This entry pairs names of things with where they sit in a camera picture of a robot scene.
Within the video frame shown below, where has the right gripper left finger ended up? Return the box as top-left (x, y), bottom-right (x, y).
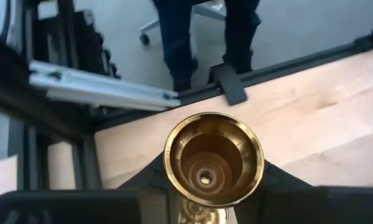
top-left (0, 152), bottom-right (180, 224)

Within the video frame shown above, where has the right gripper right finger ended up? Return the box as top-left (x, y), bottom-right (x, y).
top-left (234, 160), bottom-right (373, 224)

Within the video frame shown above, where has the gold candlestick holder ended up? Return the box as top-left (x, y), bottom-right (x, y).
top-left (163, 111), bottom-right (265, 224)

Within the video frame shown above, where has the silver aluminium extrusion bar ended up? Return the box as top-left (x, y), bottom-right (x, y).
top-left (29, 60), bottom-right (182, 112)

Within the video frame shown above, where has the person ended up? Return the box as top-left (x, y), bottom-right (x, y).
top-left (151, 0), bottom-right (262, 93)

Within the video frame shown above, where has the black aluminium table frame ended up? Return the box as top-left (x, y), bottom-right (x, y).
top-left (0, 0), bottom-right (373, 190)

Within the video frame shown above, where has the black frame tab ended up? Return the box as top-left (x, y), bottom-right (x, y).
top-left (208, 63), bottom-right (249, 106)

